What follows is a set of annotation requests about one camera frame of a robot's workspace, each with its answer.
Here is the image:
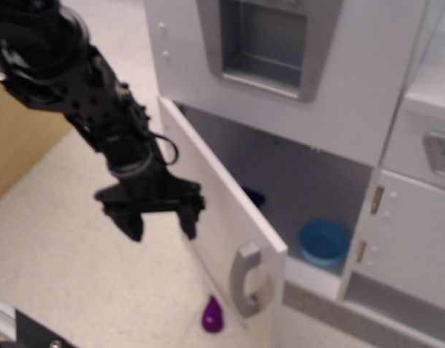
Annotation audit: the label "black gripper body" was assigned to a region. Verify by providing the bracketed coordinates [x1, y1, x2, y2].
[95, 163, 205, 219]

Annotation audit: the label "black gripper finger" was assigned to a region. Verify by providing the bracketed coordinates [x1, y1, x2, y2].
[178, 204, 200, 240]
[110, 214, 144, 242]

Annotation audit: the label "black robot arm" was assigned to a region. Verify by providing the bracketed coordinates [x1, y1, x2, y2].
[0, 1, 204, 241]

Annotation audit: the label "white toy fridge cabinet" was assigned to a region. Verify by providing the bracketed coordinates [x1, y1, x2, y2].
[143, 0, 426, 301]

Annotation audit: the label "blue toy grapes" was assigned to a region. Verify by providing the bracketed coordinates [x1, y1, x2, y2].
[242, 187, 265, 208]

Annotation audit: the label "purple toy eggplant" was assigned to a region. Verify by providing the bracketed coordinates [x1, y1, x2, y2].
[201, 296, 224, 334]

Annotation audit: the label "wooden plywood panel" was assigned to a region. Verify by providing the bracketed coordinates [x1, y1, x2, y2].
[0, 84, 72, 198]

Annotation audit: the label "blue plastic bowl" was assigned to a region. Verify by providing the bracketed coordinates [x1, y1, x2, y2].
[298, 219, 350, 268]

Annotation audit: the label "lower brass cabinet hinge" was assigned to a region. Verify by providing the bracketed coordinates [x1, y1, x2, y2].
[355, 240, 367, 263]

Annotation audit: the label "brass cabinet hinge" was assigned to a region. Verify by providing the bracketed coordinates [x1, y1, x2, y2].
[355, 240, 367, 263]
[370, 186, 384, 215]

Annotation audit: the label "upper brass cabinet hinge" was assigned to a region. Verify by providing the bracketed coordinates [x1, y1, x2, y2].
[370, 186, 384, 215]

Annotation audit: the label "white neighbouring cabinet door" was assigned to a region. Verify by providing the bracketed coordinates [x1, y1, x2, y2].
[354, 170, 445, 310]

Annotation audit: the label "grey fridge door handle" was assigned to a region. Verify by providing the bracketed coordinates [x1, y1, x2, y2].
[229, 241, 261, 319]

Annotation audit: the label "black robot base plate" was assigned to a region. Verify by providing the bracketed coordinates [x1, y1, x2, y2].
[15, 310, 75, 348]

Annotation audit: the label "aluminium frame rail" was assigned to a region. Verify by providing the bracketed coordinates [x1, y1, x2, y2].
[0, 299, 17, 341]

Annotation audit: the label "grey oven handle panel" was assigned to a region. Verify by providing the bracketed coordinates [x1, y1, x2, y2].
[423, 131, 445, 177]

